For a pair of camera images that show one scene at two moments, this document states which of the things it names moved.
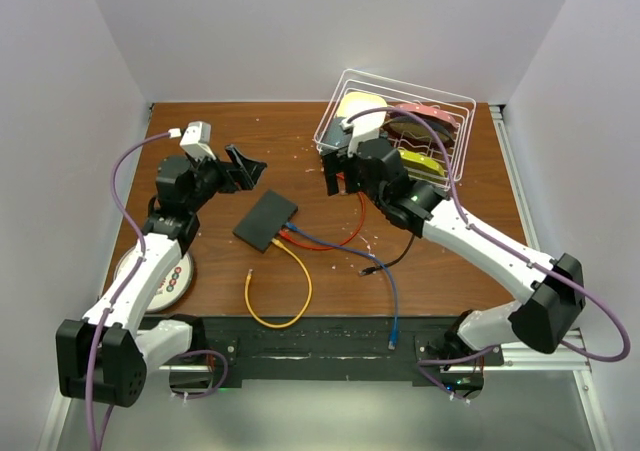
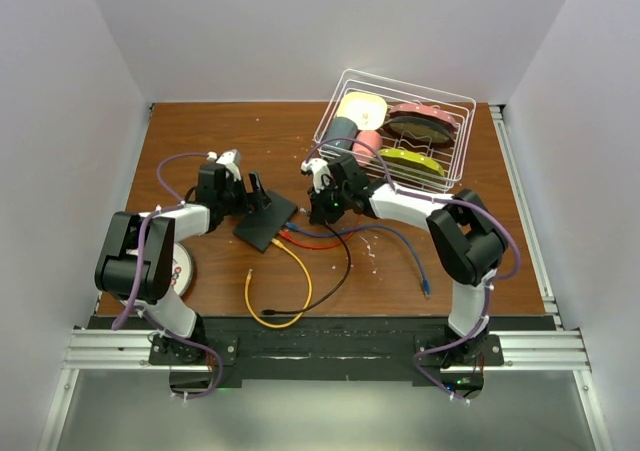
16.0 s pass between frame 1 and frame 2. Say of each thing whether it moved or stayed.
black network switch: stayed
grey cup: stayed
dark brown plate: stayed
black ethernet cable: moved
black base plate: stayed
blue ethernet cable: moved
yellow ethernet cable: stayed
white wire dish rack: stayed
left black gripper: moved
